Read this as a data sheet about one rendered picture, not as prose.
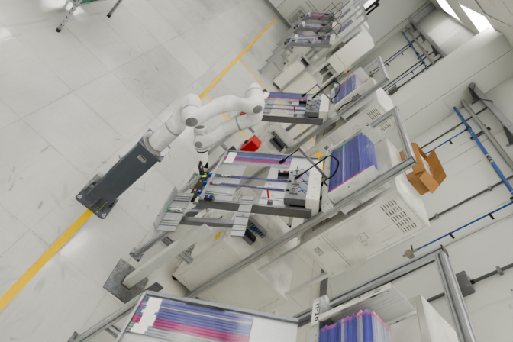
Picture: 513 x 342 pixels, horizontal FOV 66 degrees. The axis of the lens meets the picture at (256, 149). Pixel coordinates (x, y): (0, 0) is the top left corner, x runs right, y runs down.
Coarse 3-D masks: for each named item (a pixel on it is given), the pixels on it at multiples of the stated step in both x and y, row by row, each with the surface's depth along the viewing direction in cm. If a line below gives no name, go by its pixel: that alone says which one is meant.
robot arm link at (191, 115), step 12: (228, 96) 230; (252, 96) 227; (192, 108) 226; (204, 108) 227; (216, 108) 229; (228, 108) 230; (240, 108) 230; (252, 108) 225; (192, 120) 225; (204, 120) 230
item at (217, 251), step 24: (240, 192) 311; (216, 216) 311; (264, 216) 312; (216, 240) 266; (240, 240) 272; (264, 240) 292; (192, 264) 274; (216, 264) 270; (264, 264) 276; (288, 264) 298; (192, 288) 286; (216, 288) 281; (240, 288) 276; (264, 288) 271; (288, 288) 280
